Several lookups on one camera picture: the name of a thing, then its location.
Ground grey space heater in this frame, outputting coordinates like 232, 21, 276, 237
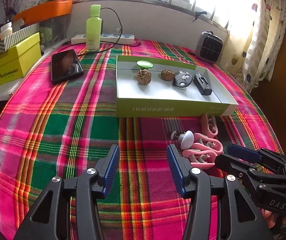
195, 31, 224, 64

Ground orange plastic tray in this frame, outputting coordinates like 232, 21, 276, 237
12, 0, 73, 27

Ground dried purple flower branches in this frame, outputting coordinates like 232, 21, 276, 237
2, 0, 21, 23

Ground heart print curtain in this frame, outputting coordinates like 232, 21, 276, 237
229, 0, 286, 93

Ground round black silver device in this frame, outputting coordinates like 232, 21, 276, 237
172, 73, 193, 89

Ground light green bottle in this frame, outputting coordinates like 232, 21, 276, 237
86, 4, 103, 52

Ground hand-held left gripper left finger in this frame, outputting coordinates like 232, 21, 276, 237
13, 144, 120, 240

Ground person's right hand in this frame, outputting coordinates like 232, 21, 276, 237
264, 209, 285, 229

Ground yellow cardboard box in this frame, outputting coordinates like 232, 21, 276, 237
0, 32, 42, 92

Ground pink plastic clip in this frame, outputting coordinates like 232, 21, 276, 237
182, 146, 220, 169
201, 114, 218, 138
189, 133, 224, 154

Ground green cardboard box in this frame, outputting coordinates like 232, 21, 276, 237
116, 55, 239, 118

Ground black smartphone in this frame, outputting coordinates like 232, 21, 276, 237
51, 49, 84, 85

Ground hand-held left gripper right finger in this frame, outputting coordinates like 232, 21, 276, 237
167, 145, 275, 240

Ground stack of paper cards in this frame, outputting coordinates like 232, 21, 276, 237
18, 0, 52, 13

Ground green white mushroom knob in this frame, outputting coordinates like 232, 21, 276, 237
136, 60, 154, 72

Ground white jar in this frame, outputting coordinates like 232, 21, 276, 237
0, 22, 13, 40

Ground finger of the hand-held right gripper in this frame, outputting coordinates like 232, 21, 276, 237
227, 144, 286, 173
215, 154, 286, 198

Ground black clip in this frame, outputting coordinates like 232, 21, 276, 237
193, 11, 207, 22

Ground clear plastic container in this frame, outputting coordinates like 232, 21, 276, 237
39, 15, 70, 48

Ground brown walnut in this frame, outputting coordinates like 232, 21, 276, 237
161, 70, 175, 80
134, 70, 153, 85

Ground white oval knob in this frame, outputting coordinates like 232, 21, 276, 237
179, 131, 195, 150

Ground small black rectangular device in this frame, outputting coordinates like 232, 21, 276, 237
193, 73, 213, 96

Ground black cable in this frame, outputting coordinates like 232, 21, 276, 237
77, 7, 141, 55

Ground grey white striped box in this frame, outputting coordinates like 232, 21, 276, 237
0, 22, 40, 65

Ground white power strip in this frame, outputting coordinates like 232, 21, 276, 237
71, 33, 135, 45

